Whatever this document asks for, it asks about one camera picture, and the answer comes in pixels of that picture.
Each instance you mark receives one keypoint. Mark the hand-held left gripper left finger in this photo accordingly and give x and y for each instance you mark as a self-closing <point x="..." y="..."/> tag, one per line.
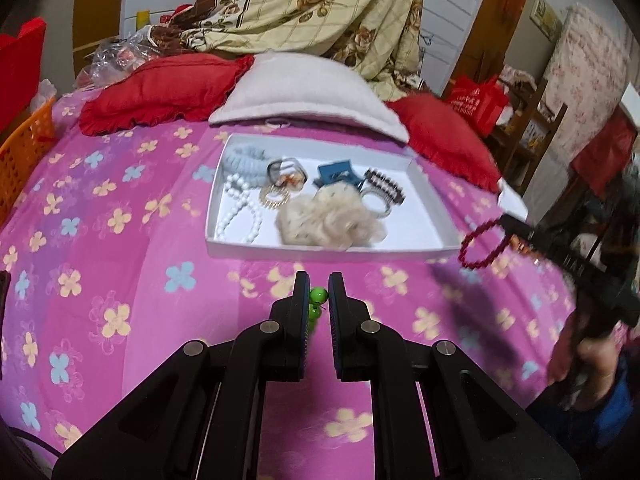
<point x="302" y="330"/>

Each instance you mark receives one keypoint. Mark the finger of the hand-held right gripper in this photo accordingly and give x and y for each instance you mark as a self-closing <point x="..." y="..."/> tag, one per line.
<point x="527" y="237"/>

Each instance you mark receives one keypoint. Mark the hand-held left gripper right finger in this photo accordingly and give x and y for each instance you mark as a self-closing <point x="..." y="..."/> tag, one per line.
<point x="336" y="330"/>

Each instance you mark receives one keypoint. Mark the beige fluffy scrunchie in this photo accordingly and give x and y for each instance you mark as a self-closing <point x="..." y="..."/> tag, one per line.
<point x="325" y="220"/>

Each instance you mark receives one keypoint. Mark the white shallow box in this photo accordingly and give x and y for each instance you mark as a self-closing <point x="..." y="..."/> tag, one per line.
<point x="410" y="210"/>

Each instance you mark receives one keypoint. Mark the silver bangle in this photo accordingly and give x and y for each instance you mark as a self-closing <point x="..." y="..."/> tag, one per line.
<point x="377" y="212"/>

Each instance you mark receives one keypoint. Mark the amber translucent hair clip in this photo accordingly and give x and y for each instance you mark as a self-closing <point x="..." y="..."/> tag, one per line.
<point x="295" y="180"/>

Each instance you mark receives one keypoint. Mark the dark beaded hair clip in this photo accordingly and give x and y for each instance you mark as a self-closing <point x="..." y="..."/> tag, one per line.
<point x="385" y="185"/>

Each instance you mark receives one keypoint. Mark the blue hair clip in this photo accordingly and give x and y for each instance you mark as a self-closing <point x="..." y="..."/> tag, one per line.
<point x="335" y="175"/>

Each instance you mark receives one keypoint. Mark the pale blue scrunchie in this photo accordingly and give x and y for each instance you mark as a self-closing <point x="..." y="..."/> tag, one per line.
<point x="245" y="162"/>

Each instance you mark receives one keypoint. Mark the person's right hand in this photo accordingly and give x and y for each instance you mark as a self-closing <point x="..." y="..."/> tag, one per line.
<point x="602" y="365"/>

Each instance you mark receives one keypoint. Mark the wooden chair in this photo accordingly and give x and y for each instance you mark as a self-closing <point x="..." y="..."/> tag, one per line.
<point x="550" y="130"/>

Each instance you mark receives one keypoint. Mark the red cloth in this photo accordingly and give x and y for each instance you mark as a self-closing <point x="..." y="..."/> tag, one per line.
<point x="605" y="155"/>

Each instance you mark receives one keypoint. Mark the plain red pillow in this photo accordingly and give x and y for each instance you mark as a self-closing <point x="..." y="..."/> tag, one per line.
<point x="445" y="140"/>

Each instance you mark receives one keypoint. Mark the red shopping bag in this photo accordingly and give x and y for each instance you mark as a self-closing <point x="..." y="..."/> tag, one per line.
<point x="475" y="102"/>

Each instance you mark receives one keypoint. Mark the person's dark clothing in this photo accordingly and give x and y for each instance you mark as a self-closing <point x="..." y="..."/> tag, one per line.
<point x="590" y="440"/>

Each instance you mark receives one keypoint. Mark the floral mattress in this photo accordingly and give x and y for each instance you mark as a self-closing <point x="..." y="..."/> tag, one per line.
<point x="590" y="60"/>

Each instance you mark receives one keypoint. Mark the white pillow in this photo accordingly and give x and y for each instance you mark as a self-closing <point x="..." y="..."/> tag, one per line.
<point x="300" y="90"/>

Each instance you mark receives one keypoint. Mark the red ruffled pillow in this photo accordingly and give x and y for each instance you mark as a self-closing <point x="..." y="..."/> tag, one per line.
<point x="165" y="90"/>

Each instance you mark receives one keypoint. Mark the black smartphone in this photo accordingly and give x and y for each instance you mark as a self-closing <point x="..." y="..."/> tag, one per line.
<point x="4" y="320"/>

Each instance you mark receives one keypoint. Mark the beige floral quilt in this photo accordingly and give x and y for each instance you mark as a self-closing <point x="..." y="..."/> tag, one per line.
<point x="320" y="10"/>

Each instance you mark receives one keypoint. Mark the clear plastic bags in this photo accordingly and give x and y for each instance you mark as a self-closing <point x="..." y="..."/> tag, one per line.
<point x="115" y="57"/>

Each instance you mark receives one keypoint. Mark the orange plastic basket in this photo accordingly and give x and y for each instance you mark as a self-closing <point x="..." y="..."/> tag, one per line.
<point x="25" y="150"/>

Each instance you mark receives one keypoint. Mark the white plastic bag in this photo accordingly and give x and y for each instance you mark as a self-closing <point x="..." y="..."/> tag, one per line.
<point x="45" y="92"/>

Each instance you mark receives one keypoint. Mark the yellow object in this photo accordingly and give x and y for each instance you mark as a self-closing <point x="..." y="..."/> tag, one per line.
<point x="143" y="17"/>

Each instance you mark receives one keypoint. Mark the red storage box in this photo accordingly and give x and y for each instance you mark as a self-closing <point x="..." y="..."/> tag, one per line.
<point x="20" y="60"/>

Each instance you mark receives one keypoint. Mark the framed wall picture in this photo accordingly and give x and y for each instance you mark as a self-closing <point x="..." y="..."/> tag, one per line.
<point x="545" y="17"/>

